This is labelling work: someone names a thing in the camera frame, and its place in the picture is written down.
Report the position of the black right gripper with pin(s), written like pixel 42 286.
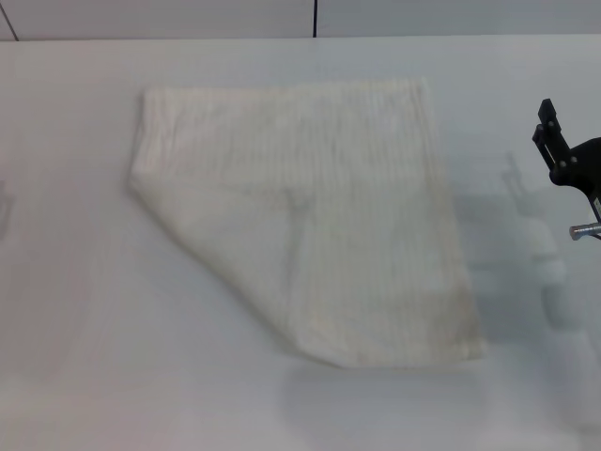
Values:
pixel 584 166

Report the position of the black vertical wall strip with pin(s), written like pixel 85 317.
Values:
pixel 315 19

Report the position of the white ribbed towel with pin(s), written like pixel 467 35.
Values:
pixel 305 211

